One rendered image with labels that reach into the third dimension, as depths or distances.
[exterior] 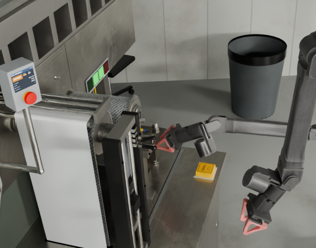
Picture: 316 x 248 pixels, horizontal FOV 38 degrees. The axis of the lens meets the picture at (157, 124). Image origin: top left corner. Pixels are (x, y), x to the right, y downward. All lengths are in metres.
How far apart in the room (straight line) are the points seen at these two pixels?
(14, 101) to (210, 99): 3.32
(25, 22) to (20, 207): 0.65
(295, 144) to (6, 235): 1.01
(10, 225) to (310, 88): 1.09
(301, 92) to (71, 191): 0.77
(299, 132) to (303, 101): 0.10
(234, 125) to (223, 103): 2.52
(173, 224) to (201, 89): 2.83
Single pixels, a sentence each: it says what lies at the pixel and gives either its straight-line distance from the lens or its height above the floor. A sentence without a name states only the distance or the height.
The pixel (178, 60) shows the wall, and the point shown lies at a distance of 4.53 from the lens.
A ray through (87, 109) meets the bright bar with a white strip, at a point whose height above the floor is 1.44.
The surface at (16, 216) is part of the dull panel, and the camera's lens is 1.74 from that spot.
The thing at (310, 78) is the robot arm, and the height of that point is 1.58.
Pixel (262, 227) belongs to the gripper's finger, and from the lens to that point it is 1.48.
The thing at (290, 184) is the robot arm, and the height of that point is 1.25.
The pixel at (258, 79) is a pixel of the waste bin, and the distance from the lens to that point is 3.78.
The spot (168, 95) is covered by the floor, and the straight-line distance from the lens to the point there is 4.36.
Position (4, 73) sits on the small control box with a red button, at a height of 1.71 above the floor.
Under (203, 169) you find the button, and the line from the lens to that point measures 1.94.
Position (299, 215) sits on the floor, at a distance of 3.14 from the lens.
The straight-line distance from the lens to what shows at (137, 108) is 1.67.
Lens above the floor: 2.13
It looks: 33 degrees down
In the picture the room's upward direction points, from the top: 4 degrees counter-clockwise
